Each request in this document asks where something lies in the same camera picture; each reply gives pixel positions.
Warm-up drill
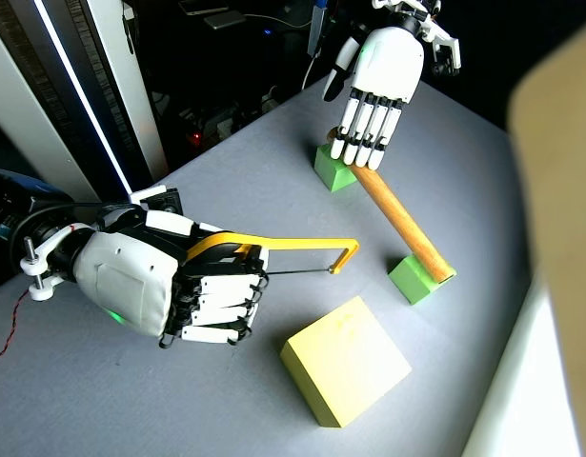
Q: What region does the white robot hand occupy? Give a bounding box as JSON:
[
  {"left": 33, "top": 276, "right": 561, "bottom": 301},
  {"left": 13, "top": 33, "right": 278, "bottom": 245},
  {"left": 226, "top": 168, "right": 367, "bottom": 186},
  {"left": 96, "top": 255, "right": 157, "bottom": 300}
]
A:
[
  {"left": 322, "top": 25, "right": 426, "bottom": 171},
  {"left": 74, "top": 203, "right": 271, "bottom": 348}
]

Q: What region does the round wooden dowel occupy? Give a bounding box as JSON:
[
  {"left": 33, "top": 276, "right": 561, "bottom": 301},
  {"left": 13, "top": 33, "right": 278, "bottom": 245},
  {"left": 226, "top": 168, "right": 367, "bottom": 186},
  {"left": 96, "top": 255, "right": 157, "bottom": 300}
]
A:
[{"left": 326, "top": 128, "right": 455, "bottom": 282}]

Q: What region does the yellow frame hacksaw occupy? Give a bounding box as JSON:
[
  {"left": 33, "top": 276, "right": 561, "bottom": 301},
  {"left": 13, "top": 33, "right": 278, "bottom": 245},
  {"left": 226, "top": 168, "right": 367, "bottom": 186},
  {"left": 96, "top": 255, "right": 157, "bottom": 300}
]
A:
[{"left": 185, "top": 231, "right": 360, "bottom": 276}]

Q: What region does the green wooden block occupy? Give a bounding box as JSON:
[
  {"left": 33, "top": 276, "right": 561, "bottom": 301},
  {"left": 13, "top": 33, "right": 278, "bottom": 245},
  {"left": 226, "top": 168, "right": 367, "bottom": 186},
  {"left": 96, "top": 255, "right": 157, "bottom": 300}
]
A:
[
  {"left": 313, "top": 144, "right": 359, "bottom": 193},
  {"left": 387, "top": 252, "right": 458, "bottom": 305}
]

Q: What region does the grey phone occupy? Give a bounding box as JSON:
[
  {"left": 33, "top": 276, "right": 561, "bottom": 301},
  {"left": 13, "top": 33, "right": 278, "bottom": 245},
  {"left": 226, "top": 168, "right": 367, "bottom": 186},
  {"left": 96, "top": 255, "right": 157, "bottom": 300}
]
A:
[{"left": 204, "top": 11, "right": 246, "bottom": 30}]

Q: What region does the black power strip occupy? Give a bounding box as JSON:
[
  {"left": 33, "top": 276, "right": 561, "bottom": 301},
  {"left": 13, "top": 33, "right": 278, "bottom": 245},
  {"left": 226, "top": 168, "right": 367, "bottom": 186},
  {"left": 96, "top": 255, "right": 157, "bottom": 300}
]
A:
[{"left": 177, "top": 108, "right": 255, "bottom": 149}]

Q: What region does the white cabinet with light strip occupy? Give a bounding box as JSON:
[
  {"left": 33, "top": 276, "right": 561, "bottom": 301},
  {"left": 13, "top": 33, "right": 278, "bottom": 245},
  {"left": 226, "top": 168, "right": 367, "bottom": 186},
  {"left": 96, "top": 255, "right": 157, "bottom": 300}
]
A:
[{"left": 0, "top": 0, "right": 171, "bottom": 225}]

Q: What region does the blurred beige board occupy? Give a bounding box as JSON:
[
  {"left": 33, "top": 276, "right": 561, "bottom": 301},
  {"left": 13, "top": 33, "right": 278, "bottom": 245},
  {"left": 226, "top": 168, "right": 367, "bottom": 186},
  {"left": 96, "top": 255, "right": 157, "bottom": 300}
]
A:
[{"left": 506, "top": 18, "right": 586, "bottom": 457}]

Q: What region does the large yellow wooden block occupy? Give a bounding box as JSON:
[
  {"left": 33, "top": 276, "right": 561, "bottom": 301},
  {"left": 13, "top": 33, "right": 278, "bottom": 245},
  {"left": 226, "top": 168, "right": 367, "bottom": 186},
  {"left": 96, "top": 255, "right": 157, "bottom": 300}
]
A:
[{"left": 279, "top": 294, "right": 413, "bottom": 428}]

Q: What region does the white foam board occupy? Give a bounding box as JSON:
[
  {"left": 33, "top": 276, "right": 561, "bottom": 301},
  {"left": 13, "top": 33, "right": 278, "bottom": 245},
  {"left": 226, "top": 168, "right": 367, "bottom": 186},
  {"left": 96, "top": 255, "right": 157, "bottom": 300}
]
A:
[{"left": 463, "top": 280, "right": 584, "bottom": 457}]

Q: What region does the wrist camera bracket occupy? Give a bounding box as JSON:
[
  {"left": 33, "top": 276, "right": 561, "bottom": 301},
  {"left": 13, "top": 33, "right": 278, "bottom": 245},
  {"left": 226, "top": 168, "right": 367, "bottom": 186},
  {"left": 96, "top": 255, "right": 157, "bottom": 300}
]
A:
[
  {"left": 19, "top": 187, "right": 184, "bottom": 302},
  {"left": 415, "top": 18, "right": 463, "bottom": 77}
]

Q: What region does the thin red wire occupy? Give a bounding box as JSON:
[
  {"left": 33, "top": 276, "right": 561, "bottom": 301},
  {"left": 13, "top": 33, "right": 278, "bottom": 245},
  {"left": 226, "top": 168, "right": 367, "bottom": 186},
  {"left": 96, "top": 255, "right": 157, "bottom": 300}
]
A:
[{"left": 0, "top": 292, "right": 30, "bottom": 363}]

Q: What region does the thin white cable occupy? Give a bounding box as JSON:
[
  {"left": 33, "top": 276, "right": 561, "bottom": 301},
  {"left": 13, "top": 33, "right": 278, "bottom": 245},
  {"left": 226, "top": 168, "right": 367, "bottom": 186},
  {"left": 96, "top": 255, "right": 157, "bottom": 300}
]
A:
[{"left": 244, "top": 12, "right": 322, "bottom": 91}]

